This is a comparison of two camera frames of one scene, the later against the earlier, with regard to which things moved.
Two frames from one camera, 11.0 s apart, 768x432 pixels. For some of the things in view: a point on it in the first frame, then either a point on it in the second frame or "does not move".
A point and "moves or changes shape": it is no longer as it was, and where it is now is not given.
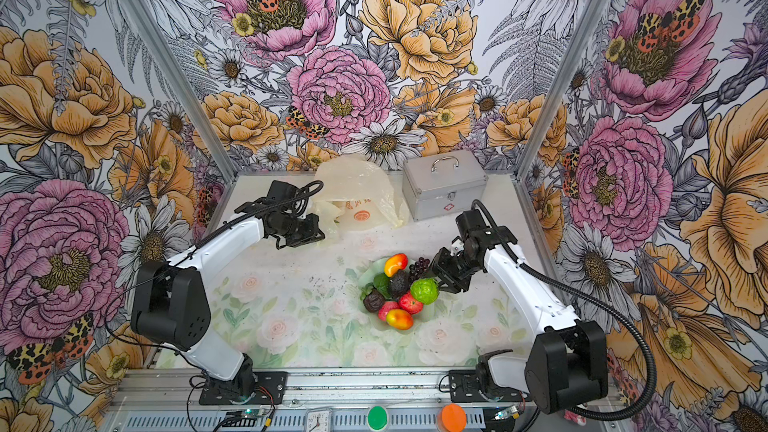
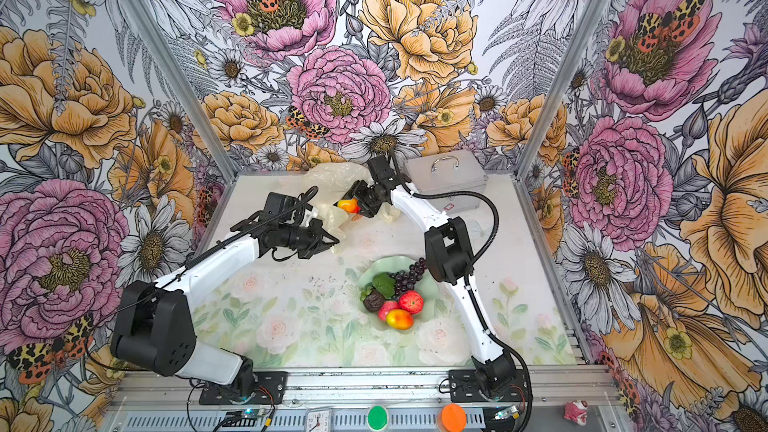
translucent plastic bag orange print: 353,193 moves or changes shape
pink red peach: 385,308 does not move
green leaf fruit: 382,285 does not move
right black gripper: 439,267 to 358,188
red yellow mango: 394,263 to 350,205
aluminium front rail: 172,387 does not move
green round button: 377,417 does not move
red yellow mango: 400,319 does not move
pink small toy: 579,419 does not move
